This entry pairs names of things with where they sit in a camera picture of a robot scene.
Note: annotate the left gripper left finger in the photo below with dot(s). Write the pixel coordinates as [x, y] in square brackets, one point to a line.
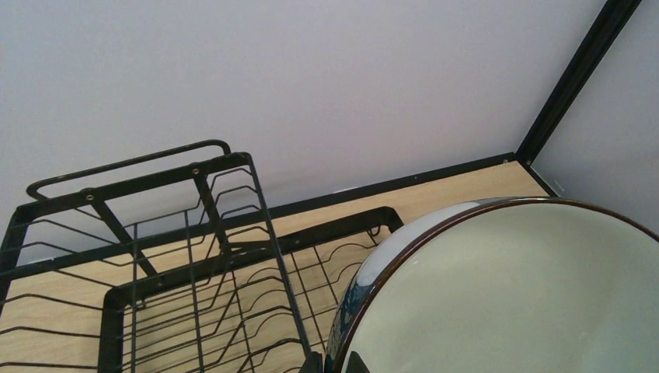
[313, 363]

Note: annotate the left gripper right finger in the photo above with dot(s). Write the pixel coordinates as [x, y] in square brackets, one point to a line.
[355, 364]

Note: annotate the teal patterned white bowl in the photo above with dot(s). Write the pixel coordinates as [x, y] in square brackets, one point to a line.
[508, 284]

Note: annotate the black wire dish rack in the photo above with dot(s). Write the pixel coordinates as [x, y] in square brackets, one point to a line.
[173, 262]

